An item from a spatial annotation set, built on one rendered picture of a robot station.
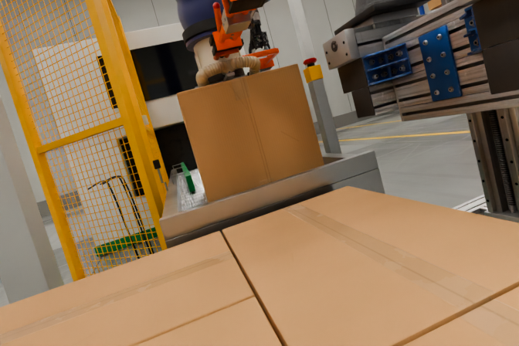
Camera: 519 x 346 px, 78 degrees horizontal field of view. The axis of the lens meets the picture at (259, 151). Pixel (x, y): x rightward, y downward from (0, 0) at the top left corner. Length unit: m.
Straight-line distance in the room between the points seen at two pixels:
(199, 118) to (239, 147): 0.15
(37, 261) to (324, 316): 1.49
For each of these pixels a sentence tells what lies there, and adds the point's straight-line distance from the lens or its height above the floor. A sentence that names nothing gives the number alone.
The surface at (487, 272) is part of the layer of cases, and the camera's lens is 0.50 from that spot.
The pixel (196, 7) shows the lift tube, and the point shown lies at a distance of 1.31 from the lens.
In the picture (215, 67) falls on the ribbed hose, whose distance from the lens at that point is 1.14.
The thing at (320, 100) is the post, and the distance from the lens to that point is 1.66.
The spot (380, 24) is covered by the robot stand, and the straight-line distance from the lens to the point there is 1.13.
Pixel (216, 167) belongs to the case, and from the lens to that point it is 1.01.
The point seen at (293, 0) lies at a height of 2.15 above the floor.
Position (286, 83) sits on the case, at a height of 0.89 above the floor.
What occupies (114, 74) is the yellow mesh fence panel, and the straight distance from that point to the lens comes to 1.74.
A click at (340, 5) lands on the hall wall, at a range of 12.44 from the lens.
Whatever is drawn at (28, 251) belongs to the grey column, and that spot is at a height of 0.53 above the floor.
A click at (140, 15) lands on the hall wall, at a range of 10.49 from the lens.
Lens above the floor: 0.79
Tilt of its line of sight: 4 degrees down
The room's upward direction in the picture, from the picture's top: 15 degrees counter-clockwise
